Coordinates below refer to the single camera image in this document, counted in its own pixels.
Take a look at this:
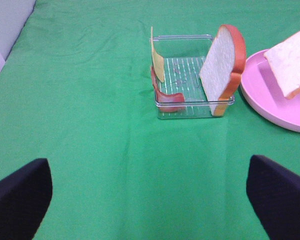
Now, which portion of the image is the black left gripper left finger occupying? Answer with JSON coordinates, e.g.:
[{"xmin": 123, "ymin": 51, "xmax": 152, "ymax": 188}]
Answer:
[{"xmin": 0, "ymin": 158, "xmax": 53, "ymax": 240}]

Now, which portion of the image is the green tablecloth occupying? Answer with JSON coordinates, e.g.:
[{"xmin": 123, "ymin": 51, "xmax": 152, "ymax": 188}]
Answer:
[{"xmin": 0, "ymin": 0, "xmax": 300, "ymax": 240}]

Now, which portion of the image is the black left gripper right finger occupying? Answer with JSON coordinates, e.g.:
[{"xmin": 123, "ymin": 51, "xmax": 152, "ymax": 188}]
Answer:
[{"xmin": 246, "ymin": 155, "xmax": 300, "ymax": 240}]

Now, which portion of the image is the pink round plate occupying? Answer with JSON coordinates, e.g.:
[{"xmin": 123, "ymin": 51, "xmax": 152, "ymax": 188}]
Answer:
[{"xmin": 240, "ymin": 49, "xmax": 300, "ymax": 133}]

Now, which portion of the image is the toy bacon strip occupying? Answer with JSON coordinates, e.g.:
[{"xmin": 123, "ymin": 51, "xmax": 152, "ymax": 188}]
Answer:
[{"xmin": 150, "ymin": 66, "xmax": 185, "ymax": 113}]

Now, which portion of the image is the yellow toy cheese slice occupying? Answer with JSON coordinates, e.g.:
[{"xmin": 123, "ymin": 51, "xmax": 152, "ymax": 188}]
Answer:
[{"xmin": 150, "ymin": 27, "xmax": 165, "ymax": 83}]

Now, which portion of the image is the clear left plastic tray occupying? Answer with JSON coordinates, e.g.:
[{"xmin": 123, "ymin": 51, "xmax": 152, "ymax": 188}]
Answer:
[{"xmin": 153, "ymin": 34, "xmax": 235, "ymax": 119}]

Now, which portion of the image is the toy bread slice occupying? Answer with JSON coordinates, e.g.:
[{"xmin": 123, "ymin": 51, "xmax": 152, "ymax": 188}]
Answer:
[
  {"xmin": 263, "ymin": 31, "xmax": 300, "ymax": 100},
  {"xmin": 199, "ymin": 24, "xmax": 247, "ymax": 117}
]

